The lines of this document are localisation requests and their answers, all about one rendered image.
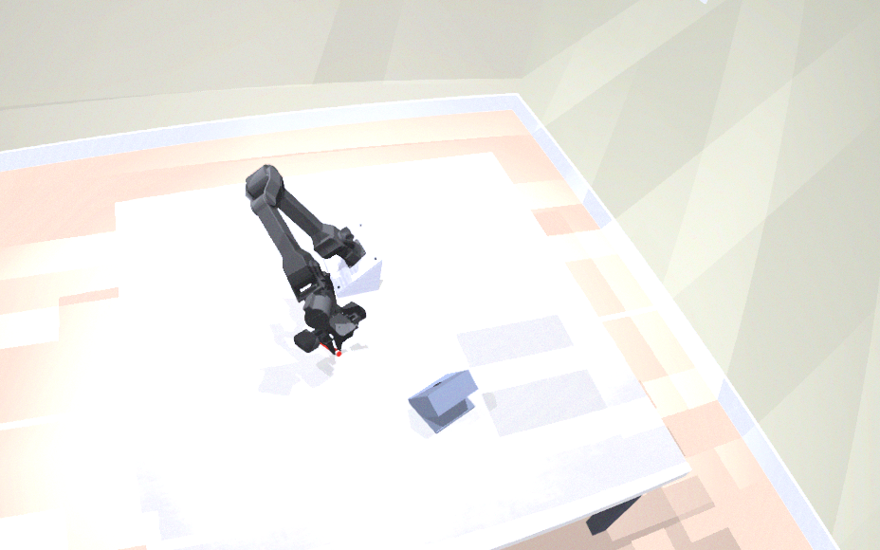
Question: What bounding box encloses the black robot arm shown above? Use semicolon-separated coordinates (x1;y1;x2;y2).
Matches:
246;164;366;343

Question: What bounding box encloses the light blue square panel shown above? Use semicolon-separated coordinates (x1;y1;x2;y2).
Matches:
407;369;479;434

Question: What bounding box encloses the red peg with white band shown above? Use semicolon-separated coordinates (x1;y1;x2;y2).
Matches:
321;344;341;357

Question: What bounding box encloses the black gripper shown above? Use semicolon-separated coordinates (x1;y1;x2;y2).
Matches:
294;302;366;355

